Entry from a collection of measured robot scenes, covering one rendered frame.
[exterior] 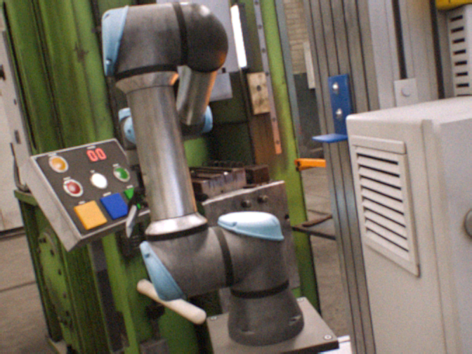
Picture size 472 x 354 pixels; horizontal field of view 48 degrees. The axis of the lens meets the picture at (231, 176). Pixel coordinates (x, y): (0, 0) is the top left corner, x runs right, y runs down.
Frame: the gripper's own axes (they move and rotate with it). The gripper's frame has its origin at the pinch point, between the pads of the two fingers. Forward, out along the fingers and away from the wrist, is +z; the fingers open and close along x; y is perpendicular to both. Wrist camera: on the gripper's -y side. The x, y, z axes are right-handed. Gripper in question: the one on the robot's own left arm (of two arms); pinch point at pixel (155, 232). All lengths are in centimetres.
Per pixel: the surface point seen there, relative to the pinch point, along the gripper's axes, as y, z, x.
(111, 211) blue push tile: -9.8, -6.7, -12.0
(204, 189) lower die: -48, -2, 19
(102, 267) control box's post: -20.0, 12.4, -19.4
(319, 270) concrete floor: -197, 93, 97
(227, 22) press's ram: -57, -62, 38
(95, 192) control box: -12.0, -12.6, -15.8
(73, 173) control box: -12.1, -19.5, -20.9
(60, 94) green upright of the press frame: -83, -46, -32
